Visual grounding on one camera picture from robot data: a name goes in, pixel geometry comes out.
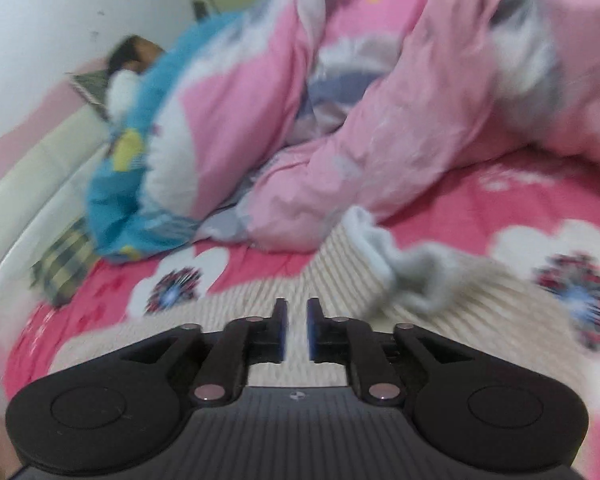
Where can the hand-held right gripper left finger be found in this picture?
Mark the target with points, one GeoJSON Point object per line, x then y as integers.
{"type": "Point", "coordinates": [282, 335]}

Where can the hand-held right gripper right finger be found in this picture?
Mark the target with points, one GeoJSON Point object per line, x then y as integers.
{"type": "Point", "coordinates": [312, 335]}

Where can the beige houndstooth coat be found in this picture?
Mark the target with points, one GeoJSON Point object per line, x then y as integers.
{"type": "Point", "coordinates": [480, 320]}

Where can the pink and blue quilt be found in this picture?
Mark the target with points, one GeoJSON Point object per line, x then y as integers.
{"type": "Point", "coordinates": [380, 135]}

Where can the plaid pillow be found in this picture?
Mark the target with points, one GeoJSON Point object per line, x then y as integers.
{"type": "Point", "coordinates": [65, 265]}

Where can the pink floral blanket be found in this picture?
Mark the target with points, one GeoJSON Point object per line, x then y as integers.
{"type": "Point", "coordinates": [530, 200]}

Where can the pink and white headboard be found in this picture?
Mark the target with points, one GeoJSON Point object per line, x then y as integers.
{"type": "Point", "coordinates": [30, 170]}

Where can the dark patterned pillow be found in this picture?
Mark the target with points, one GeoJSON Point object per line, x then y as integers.
{"type": "Point", "coordinates": [92, 90]}

